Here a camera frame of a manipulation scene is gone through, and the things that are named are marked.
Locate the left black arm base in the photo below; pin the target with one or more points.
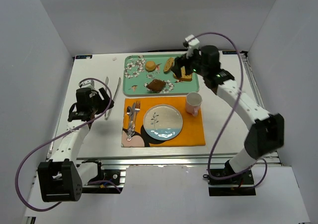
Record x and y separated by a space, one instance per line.
105 178

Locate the pink mug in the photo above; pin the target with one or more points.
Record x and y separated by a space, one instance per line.
193 103

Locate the round yellow bun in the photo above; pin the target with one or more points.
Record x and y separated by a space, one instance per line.
150 66

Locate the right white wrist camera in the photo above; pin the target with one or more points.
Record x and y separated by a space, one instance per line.
191 43

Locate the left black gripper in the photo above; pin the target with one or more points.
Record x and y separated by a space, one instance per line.
100 101

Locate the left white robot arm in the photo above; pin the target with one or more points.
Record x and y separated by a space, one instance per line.
61 179

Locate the dark brown bread piece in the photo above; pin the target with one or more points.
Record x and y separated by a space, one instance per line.
156 85

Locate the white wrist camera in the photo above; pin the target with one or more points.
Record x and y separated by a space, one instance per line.
87 84
191 43

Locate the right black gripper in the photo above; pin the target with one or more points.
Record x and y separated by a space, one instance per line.
180 63

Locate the orange cartoon placemat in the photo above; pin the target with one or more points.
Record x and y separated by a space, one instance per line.
192 133

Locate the large seeded bread slice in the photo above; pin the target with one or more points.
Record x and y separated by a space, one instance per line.
184 77

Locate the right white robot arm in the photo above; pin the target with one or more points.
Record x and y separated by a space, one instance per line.
265 130

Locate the green floral tray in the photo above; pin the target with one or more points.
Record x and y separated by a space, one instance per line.
146 75

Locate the silver knife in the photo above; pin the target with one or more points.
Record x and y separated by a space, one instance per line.
133 107

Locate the small oval bread slice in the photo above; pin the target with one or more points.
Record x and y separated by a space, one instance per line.
168 65

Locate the silver fork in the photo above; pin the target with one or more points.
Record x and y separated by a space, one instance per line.
136 109

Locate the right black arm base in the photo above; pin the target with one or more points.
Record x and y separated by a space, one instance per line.
241 185

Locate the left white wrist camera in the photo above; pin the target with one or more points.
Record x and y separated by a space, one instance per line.
87 84

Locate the ceramic plate with plant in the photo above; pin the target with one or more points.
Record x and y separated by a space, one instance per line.
163 122

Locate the silver spoon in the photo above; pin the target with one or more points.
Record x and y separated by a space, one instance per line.
129 112

